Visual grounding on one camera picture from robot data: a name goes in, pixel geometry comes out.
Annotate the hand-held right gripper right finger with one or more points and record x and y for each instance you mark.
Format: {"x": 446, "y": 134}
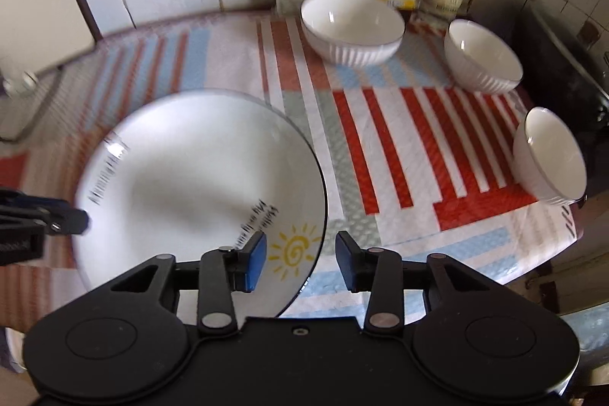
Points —
{"x": 349, "y": 263}

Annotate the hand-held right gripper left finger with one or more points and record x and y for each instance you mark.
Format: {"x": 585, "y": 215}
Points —
{"x": 251, "y": 263}

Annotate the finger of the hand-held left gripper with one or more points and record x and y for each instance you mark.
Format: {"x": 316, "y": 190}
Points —
{"x": 66, "y": 221}
{"x": 19, "y": 198}

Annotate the white plate with black rim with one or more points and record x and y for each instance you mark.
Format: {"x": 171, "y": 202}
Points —
{"x": 190, "y": 177}

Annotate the white ribbed bowl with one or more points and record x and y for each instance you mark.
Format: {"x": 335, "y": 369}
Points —
{"x": 552, "y": 158}
{"x": 352, "y": 20}
{"x": 483, "y": 54}

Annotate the white cutting board stand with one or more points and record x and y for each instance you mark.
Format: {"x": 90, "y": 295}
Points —
{"x": 19, "y": 81}

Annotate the striped table mat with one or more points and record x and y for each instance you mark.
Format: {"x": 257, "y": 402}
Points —
{"x": 380, "y": 139}

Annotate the black pot with glass lid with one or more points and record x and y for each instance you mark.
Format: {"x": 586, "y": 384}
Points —
{"x": 561, "y": 59}

